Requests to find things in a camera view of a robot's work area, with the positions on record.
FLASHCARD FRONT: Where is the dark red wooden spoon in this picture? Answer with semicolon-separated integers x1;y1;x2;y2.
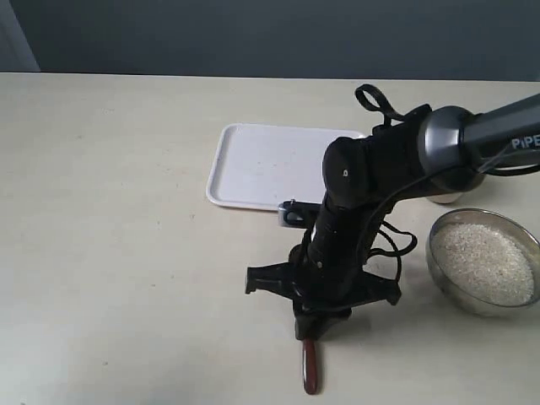
302;338;319;396

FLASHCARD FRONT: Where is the white rectangular plastic tray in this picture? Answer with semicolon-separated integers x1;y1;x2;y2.
206;123;365;212

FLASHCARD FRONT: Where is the small steel cup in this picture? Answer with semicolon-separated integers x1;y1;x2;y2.
428;168;485;204

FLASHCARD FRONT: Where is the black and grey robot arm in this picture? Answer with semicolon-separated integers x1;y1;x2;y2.
246;84;539;341

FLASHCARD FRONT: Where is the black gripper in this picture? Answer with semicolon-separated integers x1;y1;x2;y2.
245;198;401;340

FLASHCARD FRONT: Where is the wide steel rice bowl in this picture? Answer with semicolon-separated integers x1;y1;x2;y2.
425;208;539;317

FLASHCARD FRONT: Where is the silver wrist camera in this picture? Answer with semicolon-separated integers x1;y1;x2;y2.
278;200;305;229

